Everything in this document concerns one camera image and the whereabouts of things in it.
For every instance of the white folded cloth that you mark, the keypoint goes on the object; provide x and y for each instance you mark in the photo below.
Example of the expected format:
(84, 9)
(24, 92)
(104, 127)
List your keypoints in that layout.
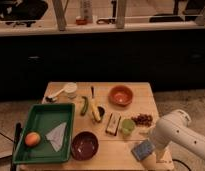
(56, 136)

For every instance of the pile of brown nuts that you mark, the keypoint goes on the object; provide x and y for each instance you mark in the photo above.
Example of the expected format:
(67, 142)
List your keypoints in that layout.
(143, 120)

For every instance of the purple bowl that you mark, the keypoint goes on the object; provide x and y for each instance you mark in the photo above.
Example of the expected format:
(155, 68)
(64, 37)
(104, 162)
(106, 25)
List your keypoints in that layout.
(84, 146)

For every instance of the white cup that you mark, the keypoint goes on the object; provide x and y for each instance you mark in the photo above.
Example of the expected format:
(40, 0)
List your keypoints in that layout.
(70, 89)

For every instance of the yellow banana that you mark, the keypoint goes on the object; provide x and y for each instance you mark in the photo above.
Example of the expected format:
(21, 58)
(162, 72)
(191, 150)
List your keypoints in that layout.
(95, 110)

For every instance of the black handled knife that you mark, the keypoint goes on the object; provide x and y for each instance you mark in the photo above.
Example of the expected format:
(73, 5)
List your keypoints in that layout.
(92, 92)

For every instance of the green plastic tray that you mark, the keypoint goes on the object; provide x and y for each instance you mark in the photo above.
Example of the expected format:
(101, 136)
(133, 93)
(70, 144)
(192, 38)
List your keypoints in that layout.
(42, 118)

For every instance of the green cucumber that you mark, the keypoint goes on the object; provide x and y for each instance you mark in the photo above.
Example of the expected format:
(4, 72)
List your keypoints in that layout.
(85, 106)

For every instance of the orange peach fruit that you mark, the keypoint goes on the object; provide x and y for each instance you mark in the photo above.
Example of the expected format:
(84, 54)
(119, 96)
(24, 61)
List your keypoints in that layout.
(32, 139)

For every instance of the orange bowl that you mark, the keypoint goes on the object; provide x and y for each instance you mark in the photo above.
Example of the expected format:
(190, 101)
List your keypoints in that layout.
(120, 95)

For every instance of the blue sponge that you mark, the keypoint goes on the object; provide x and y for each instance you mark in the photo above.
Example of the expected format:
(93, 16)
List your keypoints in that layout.
(142, 150)

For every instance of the black and white eraser block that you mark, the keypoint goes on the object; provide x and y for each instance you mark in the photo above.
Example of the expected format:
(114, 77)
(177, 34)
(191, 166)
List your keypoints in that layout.
(113, 124)

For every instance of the black office chair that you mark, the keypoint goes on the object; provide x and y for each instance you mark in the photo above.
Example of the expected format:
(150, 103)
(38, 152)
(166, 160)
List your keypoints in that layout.
(26, 12)

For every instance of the red object on shelf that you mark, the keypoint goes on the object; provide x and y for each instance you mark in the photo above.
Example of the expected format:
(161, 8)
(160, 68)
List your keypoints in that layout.
(80, 21)

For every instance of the green cup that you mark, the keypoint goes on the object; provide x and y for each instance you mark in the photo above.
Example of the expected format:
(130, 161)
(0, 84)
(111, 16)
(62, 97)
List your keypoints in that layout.
(127, 126)

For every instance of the small black dish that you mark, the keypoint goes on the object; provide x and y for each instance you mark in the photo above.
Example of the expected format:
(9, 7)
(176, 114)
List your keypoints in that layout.
(101, 111)

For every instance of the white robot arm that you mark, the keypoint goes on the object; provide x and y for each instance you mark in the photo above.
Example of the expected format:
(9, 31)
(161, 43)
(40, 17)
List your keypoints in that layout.
(174, 127)

